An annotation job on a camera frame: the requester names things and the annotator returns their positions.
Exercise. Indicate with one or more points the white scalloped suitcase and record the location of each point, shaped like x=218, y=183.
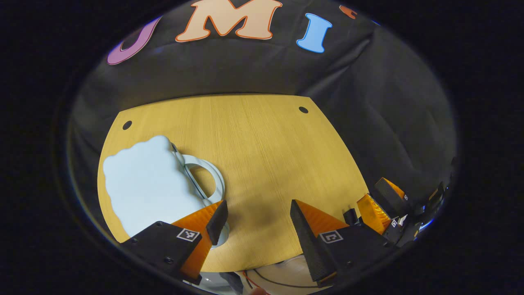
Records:
x=151, y=184

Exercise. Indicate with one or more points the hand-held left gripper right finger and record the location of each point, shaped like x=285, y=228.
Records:
x=309, y=246

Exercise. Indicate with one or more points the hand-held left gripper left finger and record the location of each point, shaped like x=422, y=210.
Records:
x=217, y=223

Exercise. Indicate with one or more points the black backdrop cloth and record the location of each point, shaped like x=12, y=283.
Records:
x=245, y=69

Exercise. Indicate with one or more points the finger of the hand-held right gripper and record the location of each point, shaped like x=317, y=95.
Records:
x=389, y=196
x=372, y=213

